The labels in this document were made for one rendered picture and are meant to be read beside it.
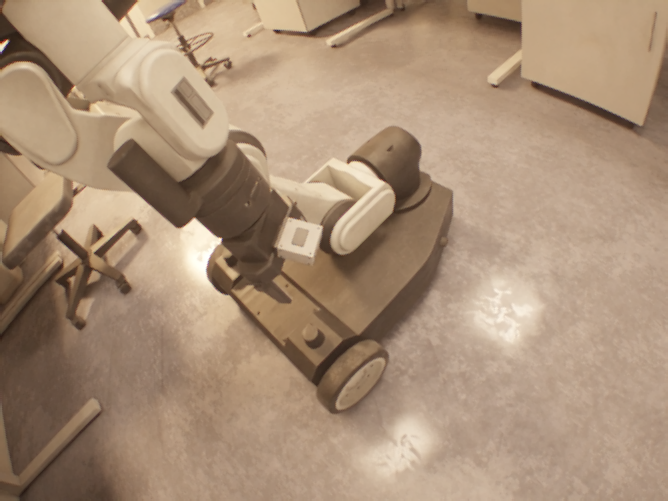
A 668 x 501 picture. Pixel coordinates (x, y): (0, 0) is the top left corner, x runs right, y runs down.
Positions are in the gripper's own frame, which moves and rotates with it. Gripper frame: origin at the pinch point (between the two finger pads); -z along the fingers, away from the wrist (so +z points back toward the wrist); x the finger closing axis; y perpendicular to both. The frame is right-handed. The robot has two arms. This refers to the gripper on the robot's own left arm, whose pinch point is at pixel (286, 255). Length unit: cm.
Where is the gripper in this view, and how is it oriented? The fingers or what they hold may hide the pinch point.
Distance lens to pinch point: 49.4
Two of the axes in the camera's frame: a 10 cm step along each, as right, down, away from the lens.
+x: -2.5, 8.5, -4.6
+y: 8.8, -0.1, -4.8
